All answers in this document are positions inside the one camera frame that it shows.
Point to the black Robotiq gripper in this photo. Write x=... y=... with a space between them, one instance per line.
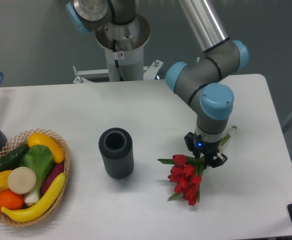
x=197 y=146

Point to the red tulip bouquet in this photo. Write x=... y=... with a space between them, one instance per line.
x=186 y=172

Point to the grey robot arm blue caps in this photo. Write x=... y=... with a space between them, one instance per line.
x=198 y=85

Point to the dark grey ribbed vase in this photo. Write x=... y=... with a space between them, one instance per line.
x=116 y=148

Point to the purple sweet potato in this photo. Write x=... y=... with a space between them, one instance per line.
x=56 y=170

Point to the green bok choy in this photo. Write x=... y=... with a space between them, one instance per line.
x=38 y=158

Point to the yellow banana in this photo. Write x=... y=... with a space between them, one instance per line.
x=42 y=206

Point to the beige round disc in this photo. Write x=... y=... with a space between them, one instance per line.
x=21 y=180

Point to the woven wicker basket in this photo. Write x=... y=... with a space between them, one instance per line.
x=21 y=139

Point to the green cucumber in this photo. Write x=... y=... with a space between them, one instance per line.
x=12 y=159

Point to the orange fruit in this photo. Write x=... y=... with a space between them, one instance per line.
x=11 y=200

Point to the white metal mounting frame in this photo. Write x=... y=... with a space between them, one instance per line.
x=151 y=72

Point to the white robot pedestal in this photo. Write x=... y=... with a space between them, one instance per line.
x=124 y=48

